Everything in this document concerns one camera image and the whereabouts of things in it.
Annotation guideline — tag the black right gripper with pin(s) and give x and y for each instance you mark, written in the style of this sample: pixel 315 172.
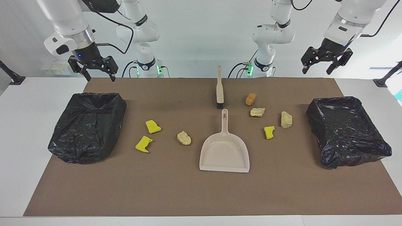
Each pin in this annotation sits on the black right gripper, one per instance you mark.
pixel 92 58

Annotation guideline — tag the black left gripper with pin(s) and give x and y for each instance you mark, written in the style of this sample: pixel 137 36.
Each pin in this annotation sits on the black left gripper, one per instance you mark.
pixel 328 51

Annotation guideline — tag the striped croissant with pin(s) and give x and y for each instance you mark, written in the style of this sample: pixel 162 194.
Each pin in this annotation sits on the striped croissant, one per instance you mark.
pixel 286 119

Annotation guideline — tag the brown oval bread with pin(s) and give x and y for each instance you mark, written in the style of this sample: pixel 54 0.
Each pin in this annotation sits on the brown oval bread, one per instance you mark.
pixel 250 99

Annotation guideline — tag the yellow sponge piece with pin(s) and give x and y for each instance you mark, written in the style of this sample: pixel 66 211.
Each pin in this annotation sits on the yellow sponge piece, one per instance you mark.
pixel 153 126
pixel 269 132
pixel 143 145

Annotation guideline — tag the small pale bread piece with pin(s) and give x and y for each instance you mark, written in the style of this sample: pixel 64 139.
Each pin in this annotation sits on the small pale bread piece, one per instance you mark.
pixel 257 112

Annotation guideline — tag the beige brush with black bristles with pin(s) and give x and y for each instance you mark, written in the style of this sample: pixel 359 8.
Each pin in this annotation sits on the beige brush with black bristles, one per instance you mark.
pixel 220 91

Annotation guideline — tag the pale round bread lump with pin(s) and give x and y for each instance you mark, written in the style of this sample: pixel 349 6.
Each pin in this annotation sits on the pale round bread lump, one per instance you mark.
pixel 184 138

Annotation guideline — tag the beige plastic dustpan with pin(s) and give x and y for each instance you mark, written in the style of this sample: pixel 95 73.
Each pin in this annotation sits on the beige plastic dustpan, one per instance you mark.
pixel 224 153

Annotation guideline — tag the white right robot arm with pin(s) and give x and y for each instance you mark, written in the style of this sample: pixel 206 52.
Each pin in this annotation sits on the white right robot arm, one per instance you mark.
pixel 138 31

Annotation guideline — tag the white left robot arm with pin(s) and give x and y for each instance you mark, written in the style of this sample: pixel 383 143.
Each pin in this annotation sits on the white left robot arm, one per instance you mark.
pixel 273 34

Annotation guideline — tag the tall bin with black bag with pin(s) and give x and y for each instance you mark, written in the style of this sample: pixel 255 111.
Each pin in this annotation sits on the tall bin with black bag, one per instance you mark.
pixel 88 125

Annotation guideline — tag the low bin with black bag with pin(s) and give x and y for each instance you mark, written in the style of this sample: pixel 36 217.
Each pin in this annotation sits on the low bin with black bag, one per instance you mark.
pixel 345 131

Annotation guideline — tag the white box with yellow labels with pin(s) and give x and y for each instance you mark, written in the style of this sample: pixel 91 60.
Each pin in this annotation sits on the white box with yellow labels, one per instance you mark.
pixel 55 69

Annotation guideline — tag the teal object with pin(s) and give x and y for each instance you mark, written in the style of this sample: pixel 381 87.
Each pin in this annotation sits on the teal object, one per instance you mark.
pixel 399 95

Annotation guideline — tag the brown table mat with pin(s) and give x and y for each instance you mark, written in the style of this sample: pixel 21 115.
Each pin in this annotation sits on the brown table mat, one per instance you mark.
pixel 188 194

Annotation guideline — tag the black camera stand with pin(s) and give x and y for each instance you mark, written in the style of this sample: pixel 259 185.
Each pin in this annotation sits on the black camera stand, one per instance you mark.
pixel 384 80
pixel 12 77

